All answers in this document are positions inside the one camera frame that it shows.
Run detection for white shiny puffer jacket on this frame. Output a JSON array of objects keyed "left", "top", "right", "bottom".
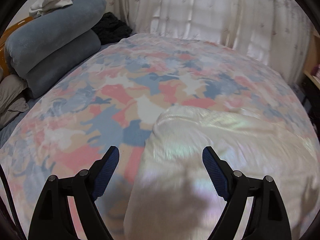
[{"left": 124, "top": 106, "right": 319, "bottom": 239}]

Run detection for floral pastel bed blanket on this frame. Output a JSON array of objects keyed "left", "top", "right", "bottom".
[{"left": 1, "top": 34, "right": 319, "bottom": 239}]

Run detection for grey pillow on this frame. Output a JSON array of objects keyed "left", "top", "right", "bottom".
[{"left": 1, "top": 74, "right": 29, "bottom": 129}]

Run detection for pink boxes on shelf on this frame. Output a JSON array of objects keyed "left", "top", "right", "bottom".
[{"left": 310, "top": 64, "right": 320, "bottom": 79}]

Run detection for wooden shelf unit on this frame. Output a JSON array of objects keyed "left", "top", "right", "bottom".
[{"left": 303, "top": 27, "right": 319, "bottom": 88}]

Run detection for black fuzzy cushion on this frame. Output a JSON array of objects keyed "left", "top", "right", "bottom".
[{"left": 92, "top": 12, "right": 133, "bottom": 45}]

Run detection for white leaf-patterned curtain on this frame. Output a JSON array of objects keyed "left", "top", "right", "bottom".
[{"left": 106, "top": 0, "right": 311, "bottom": 84}]

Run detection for black cable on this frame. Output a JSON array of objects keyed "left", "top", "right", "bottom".
[{"left": 0, "top": 164, "right": 27, "bottom": 240}]

